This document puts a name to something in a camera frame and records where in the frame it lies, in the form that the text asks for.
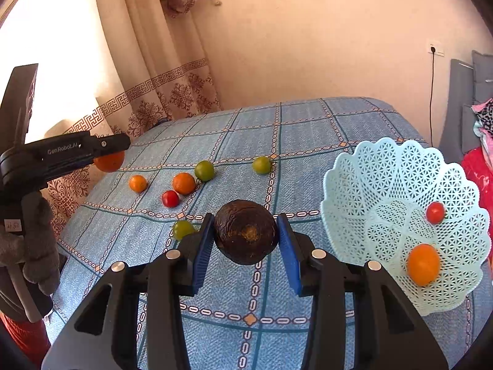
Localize person's left hand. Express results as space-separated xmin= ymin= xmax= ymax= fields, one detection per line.
xmin=0 ymin=192 xmax=61 ymax=294

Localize person's left forearm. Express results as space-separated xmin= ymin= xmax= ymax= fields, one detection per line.
xmin=0 ymin=266 xmax=52 ymax=322

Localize green citrus fruit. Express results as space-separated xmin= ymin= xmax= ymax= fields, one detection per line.
xmin=252 ymin=156 xmax=272 ymax=175
xmin=194 ymin=160 xmax=215 ymax=182
xmin=172 ymin=220 xmax=198 ymax=240

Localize blue checked blanket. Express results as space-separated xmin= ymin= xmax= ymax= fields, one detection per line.
xmin=46 ymin=96 xmax=493 ymax=370

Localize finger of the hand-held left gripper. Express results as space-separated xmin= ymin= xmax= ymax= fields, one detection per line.
xmin=82 ymin=133 xmax=132 ymax=166

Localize red pants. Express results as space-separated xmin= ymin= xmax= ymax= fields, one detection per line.
xmin=0 ymin=312 xmax=51 ymax=367

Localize black flat panel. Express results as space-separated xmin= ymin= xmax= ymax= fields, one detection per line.
xmin=0 ymin=64 xmax=39 ymax=155

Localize grey upholstered headboard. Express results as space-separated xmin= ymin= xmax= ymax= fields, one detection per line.
xmin=441 ymin=59 xmax=475 ymax=155

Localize beige patterned curtain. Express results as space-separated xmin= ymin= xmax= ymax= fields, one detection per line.
xmin=39 ymin=0 xmax=224 ymax=236

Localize light blue plastic basket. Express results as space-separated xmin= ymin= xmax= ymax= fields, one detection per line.
xmin=321 ymin=138 xmax=491 ymax=317

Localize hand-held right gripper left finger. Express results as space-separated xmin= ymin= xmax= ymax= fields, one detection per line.
xmin=46 ymin=213 xmax=215 ymax=370

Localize black power cable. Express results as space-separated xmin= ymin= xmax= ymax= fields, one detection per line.
xmin=428 ymin=48 xmax=438 ymax=147

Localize red floral blanket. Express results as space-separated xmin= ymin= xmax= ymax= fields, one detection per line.
xmin=460 ymin=146 xmax=493 ymax=266

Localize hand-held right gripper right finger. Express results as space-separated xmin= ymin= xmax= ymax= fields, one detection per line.
xmin=275 ymin=213 xmax=449 ymax=370

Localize leopard print cloth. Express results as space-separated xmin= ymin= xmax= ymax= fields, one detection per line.
xmin=477 ymin=98 xmax=493 ymax=126

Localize grey floral cloth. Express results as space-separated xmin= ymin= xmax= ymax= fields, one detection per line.
xmin=473 ymin=119 xmax=493 ymax=149

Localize large orange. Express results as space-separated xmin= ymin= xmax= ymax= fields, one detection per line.
xmin=407 ymin=244 xmax=441 ymax=287

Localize dark brown avocado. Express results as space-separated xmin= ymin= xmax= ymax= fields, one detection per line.
xmin=214 ymin=199 xmax=278 ymax=266

